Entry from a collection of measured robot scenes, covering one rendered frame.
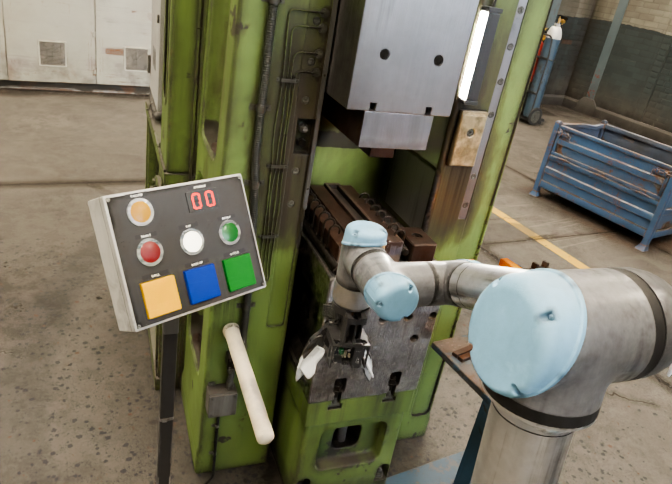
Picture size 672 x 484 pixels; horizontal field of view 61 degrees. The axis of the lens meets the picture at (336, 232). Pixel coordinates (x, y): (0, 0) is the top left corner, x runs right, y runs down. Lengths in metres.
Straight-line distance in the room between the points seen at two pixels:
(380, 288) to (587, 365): 0.40
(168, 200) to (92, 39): 5.38
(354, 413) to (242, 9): 1.24
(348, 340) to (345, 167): 1.08
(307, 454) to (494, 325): 1.48
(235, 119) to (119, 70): 5.20
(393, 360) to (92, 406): 1.23
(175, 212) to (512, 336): 0.88
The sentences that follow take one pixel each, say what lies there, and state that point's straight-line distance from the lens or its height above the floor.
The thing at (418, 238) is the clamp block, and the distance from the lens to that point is 1.74.
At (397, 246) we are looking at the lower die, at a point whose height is 0.98.
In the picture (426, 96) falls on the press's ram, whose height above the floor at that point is 1.41.
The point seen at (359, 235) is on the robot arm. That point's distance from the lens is 0.96.
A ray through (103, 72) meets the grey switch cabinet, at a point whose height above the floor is 0.23.
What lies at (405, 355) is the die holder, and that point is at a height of 0.62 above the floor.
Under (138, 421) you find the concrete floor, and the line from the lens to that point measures 2.42.
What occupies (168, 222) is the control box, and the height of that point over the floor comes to 1.13.
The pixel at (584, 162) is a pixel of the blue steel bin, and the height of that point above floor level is 0.46.
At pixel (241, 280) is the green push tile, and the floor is 0.99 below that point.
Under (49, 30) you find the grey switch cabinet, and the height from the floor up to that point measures 0.61.
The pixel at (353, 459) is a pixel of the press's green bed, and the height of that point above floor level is 0.16.
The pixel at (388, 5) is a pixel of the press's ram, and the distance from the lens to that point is 1.43.
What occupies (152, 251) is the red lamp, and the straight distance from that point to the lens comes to 1.24.
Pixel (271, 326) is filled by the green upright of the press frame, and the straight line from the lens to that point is 1.85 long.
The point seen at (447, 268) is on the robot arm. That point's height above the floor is 1.27.
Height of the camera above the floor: 1.69
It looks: 25 degrees down
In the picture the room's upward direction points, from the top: 10 degrees clockwise
